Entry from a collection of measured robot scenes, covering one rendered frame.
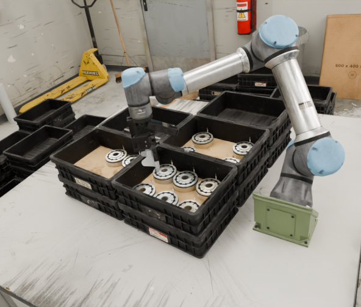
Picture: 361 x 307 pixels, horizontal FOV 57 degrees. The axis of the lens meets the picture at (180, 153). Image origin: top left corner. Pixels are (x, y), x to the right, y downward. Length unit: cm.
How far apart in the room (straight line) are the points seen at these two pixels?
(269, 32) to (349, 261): 80
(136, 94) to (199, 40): 352
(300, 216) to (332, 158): 24
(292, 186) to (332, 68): 283
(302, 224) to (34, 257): 102
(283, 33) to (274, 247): 73
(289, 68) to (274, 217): 52
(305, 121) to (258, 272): 53
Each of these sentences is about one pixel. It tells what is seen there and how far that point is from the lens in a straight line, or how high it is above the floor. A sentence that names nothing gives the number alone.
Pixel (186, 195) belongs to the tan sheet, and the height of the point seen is 83.
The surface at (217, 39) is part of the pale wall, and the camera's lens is 447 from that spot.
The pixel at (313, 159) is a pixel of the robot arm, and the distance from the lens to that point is 110.
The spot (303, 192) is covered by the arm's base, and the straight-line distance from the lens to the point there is 123.
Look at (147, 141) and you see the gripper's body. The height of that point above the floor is 112.
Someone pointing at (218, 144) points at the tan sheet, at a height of 83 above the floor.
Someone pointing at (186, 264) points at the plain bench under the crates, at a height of 70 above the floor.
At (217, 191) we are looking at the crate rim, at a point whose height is 93.
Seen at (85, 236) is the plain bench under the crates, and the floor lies 70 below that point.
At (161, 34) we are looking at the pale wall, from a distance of 480.
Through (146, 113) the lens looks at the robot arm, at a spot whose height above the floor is 122.
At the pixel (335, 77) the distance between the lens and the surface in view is 397.
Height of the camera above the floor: 169
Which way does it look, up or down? 33 degrees down
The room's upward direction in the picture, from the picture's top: 9 degrees counter-clockwise
